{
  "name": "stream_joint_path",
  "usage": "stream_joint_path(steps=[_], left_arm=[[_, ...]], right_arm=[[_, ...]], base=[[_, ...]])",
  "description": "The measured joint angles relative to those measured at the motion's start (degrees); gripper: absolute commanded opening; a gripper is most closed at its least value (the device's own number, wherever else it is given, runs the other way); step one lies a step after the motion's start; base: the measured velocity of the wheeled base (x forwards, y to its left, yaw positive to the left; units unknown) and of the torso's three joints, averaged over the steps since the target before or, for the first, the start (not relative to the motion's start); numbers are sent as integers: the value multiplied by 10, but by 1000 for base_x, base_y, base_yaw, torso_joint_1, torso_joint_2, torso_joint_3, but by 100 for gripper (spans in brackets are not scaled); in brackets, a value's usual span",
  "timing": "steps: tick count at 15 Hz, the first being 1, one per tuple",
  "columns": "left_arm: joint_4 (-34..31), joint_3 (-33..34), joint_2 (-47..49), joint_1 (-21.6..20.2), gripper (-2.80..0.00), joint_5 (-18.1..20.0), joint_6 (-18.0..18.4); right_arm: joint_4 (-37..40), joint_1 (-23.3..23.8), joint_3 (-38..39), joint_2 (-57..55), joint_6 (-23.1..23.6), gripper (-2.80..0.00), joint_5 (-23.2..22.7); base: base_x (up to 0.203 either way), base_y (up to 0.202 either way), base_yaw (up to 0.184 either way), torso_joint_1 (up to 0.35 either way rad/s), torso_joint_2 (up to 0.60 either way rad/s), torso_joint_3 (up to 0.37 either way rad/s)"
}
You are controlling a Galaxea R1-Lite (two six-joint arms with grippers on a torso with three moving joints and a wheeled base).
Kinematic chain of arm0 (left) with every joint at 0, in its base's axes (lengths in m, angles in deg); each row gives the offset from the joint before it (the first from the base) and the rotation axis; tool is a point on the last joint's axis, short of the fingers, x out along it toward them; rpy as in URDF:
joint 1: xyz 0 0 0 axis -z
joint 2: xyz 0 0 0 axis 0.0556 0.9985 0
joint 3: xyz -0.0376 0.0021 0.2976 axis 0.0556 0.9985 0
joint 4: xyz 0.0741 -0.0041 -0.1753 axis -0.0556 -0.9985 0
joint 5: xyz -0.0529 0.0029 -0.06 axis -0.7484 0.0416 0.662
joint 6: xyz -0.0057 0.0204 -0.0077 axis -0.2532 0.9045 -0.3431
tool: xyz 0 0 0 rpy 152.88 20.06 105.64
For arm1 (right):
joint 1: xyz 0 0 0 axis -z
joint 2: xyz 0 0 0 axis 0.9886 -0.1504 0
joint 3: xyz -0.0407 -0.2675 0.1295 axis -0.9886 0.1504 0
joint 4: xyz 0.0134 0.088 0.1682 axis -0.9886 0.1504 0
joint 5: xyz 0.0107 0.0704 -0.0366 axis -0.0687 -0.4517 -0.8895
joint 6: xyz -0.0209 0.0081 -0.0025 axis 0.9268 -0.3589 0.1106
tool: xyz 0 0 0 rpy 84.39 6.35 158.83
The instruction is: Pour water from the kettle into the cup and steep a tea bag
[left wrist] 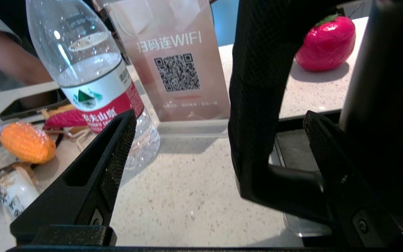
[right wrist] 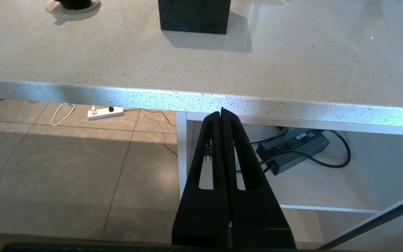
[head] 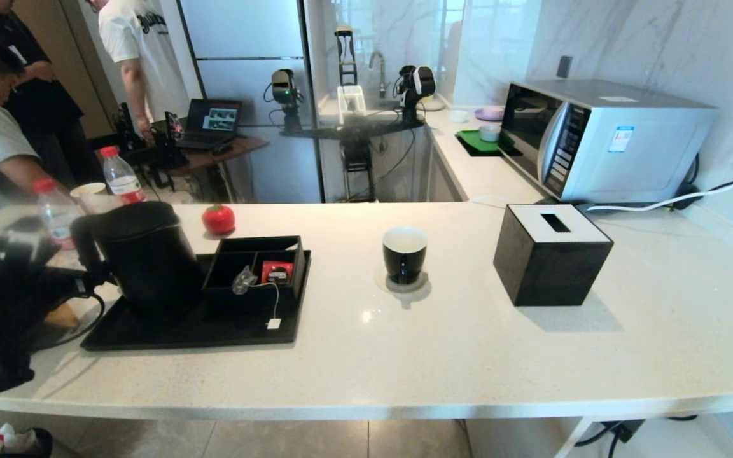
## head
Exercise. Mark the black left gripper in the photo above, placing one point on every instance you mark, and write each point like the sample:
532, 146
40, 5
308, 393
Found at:
29, 277

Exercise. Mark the black electric kettle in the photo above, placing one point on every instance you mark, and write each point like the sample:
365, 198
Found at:
150, 261

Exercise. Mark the tea bag with white tag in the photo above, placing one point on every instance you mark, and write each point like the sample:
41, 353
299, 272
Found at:
244, 280

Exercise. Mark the clear water bottle red cap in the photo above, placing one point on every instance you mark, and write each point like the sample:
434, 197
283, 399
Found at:
55, 213
123, 181

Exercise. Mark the paper cup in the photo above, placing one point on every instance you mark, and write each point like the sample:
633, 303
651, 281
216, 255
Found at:
88, 189

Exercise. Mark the black rectangular serving tray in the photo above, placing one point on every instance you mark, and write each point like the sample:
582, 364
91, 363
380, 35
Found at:
214, 332

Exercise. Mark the red tomato-shaped toy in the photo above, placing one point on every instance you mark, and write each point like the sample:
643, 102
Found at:
218, 219

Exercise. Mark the black handheld controller rig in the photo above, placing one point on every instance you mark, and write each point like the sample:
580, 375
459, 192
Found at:
160, 156

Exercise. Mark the black compartment organizer box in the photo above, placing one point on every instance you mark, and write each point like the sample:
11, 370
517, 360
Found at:
239, 304

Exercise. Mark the black trash bin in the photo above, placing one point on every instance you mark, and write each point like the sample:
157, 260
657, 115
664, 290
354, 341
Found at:
26, 445

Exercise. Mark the person in black clothes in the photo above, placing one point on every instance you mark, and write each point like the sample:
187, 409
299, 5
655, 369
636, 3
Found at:
48, 108

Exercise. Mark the red sachet packet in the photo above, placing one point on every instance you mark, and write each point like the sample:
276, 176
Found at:
272, 268

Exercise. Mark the black computer mouse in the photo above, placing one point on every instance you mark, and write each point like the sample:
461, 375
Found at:
223, 150

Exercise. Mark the brown wooden desk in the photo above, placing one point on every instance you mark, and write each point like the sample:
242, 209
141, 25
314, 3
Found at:
239, 148

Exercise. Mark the black laptop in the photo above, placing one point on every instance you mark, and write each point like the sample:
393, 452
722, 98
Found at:
214, 119

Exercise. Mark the person in white T-shirt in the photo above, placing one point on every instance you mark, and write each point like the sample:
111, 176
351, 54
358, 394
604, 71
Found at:
140, 44

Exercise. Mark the brown wooden door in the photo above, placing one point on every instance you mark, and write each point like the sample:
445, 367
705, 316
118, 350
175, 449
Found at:
74, 38

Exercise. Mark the grey refrigerator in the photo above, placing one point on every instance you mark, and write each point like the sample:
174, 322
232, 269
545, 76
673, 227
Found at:
245, 83

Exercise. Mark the round translucent coaster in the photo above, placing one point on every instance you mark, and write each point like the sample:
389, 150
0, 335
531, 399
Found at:
380, 284

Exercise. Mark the black teleoperation stand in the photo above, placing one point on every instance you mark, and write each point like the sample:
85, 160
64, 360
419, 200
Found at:
357, 162

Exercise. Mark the black mug white inside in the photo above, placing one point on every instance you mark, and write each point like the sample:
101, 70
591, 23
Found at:
404, 264

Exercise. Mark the black upright gripper tool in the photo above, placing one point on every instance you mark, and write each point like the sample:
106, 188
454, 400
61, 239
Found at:
346, 62

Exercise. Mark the chrome sink faucet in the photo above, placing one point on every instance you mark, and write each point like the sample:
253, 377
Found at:
381, 69

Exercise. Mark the beige round dish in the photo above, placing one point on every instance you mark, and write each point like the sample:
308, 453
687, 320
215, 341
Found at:
433, 105

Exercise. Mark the small white bowl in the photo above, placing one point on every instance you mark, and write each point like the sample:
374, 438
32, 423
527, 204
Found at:
459, 116

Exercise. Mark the green tray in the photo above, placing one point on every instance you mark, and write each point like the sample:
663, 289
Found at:
473, 142

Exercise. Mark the small white cup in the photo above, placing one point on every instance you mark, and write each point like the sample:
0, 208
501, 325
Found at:
489, 133

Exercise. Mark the purple plate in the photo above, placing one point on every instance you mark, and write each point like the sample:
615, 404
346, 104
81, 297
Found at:
490, 114

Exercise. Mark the black tissue box white top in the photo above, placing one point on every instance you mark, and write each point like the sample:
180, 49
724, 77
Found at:
548, 273

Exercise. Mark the silver microwave oven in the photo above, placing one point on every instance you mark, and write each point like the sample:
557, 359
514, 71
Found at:
634, 152

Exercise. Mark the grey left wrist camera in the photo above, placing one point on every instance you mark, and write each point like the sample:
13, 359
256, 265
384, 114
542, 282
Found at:
23, 243

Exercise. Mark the black camera on stand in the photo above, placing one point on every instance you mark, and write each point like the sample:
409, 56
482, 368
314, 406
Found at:
285, 88

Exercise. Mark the white plastic frame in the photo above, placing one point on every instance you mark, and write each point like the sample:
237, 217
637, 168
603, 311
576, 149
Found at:
343, 107

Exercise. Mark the dark wall switch plate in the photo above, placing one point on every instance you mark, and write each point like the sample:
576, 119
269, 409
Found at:
564, 67

